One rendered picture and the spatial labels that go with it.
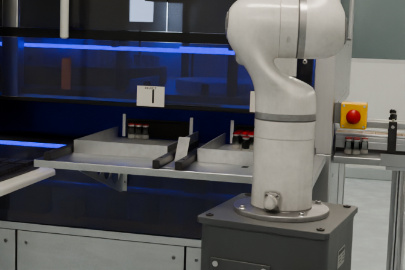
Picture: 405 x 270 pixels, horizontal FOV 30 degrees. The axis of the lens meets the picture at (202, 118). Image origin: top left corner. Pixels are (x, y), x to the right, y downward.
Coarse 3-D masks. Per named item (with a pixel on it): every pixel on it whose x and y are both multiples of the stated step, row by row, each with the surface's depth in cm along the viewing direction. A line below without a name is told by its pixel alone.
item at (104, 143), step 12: (108, 132) 226; (84, 144) 201; (96, 144) 200; (108, 144) 200; (120, 144) 199; (132, 144) 198; (144, 144) 221; (156, 144) 221; (168, 144) 222; (132, 156) 198; (144, 156) 198; (156, 156) 197
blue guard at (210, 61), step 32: (0, 64) 233; (32, 64) 231; (64, 64) 228; (96, 64) 226; (128, 64) 224; (160, 64) 221; (192, 64) 219; (224, 64) 217; (32, 96) 232; (64, 96) 229; (96, 96) 227; (128, 96) 225; (192, 96) 220; (224, 96) 218
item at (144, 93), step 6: (138, 90) 223; (144, 90) 223; (150, 90) 223; (156, 90) 222; (162, 90) 222; (138, 96) 224; (144, 96) 223; (150, 96) 223; (156, 96) 222; (162, 96) 222; (138, 102) 224; (144, 102) 223; (150, 102) 223; (156, 102) 222; (162, 102) 222
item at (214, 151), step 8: (224, 136) 225; (208, 144) 204; (216, 144) 215; (224, 144) 226; (200, 152) 194; (208, 152) 193; (216, 152) 193; (224, 152) 192; (232, 152) 192; (240, 152) 191; (248, 152) 191; (200, 160) 194; (208, 160) 194; (216, 160) 193; (224, 160) 193; (232, 160) 192; (240, 160) 192; (248, 160) 191
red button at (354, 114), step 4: (348, 112) 207; (352, 112) 206; (356, 112) 206; (348, 116) 207; (352, 116) 206; (356, 116) 206; (360, 116) 206; (348, 120) 207; (352, 120) 206; (356, 120) 206
